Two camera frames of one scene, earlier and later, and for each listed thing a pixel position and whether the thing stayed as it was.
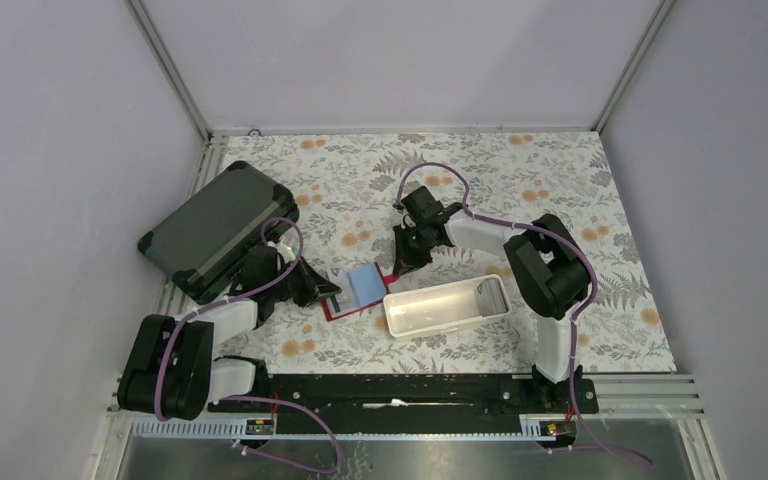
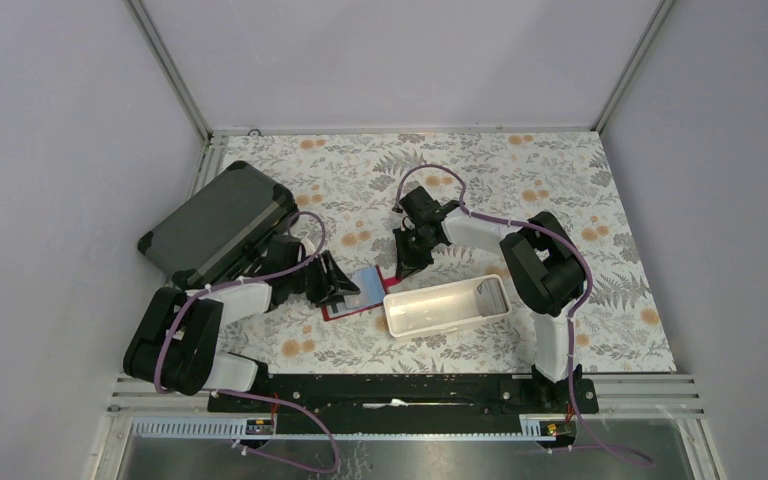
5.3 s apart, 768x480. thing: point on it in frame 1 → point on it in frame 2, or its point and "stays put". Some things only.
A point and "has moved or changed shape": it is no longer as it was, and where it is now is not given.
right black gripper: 405,260 stays put
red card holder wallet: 361,287 stays put
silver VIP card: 339,277 has moved or changed shape
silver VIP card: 491,297 stays put
